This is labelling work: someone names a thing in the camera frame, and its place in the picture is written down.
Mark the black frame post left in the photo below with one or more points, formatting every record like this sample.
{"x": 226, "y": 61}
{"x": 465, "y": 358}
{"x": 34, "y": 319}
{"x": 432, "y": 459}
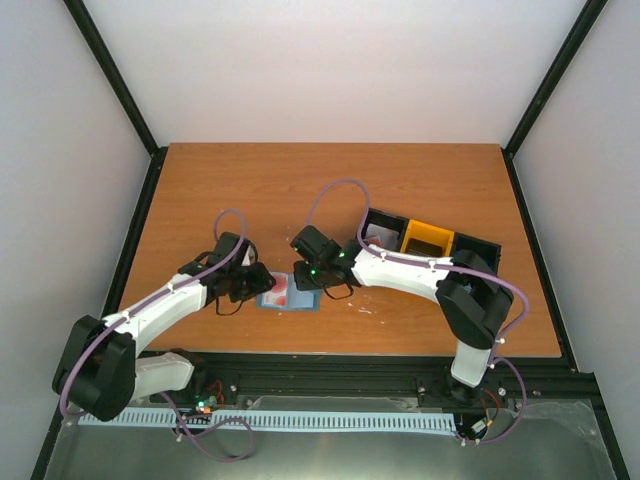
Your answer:
{"x": 91, "y": 34}

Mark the black frame post right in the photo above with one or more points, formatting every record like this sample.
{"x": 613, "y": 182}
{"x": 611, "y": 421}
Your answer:
{"x": 580, "y": 29}

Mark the teal card holder wallet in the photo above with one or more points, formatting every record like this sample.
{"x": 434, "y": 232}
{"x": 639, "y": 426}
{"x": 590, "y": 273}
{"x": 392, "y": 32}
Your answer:
{"x": 298, "y": 300}

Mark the black frame post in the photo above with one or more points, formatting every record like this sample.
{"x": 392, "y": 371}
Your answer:
{"x": 580, "y": 29}
{"x": 91, "y": 34}

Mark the black card bin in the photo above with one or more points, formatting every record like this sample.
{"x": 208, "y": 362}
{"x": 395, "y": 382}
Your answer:
{"x": 480, "y": 250}
{"x": 395, "y": 222}

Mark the light blue cable duct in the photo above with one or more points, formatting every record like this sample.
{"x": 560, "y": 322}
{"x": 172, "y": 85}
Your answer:
{"x": 286, "y": 421}

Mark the black card bin left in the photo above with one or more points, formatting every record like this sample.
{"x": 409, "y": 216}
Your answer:
{"x": 395, "y": 222}

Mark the electronics board with leds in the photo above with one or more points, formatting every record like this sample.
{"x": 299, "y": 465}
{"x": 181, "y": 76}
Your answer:
{"x": 211, "y": 398}

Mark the red white credit card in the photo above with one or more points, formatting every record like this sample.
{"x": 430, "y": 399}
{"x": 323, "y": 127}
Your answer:
{"x": 276, "y": 297}

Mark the yellow card bin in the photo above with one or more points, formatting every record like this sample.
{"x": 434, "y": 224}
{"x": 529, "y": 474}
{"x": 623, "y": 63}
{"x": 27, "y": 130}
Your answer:
{"x": 424, "y": 239}

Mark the black card bin right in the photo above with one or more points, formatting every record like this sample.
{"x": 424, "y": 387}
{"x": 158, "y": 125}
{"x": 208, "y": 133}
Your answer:
{"x": 480, "y": 250}

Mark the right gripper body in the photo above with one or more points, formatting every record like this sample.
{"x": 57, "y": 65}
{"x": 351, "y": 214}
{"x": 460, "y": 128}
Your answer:
{"x": 321, "y": 269}

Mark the black front rail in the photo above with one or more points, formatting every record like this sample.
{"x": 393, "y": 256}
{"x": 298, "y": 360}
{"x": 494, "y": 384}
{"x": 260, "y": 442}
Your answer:
{"x": 426, "y": 380}

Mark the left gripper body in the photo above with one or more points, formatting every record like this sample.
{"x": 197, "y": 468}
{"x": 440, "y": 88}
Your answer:
{"x": 241, "y": 288}

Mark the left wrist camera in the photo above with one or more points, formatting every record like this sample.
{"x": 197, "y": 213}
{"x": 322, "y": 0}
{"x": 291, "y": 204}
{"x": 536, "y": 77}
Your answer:
{"x": 250, "y": 256}

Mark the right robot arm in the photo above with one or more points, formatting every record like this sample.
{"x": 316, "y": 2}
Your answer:
{"x": 474, "y": 302}

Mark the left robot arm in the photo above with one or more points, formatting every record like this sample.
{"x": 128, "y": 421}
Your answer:
{"x": 102, "y": 368}

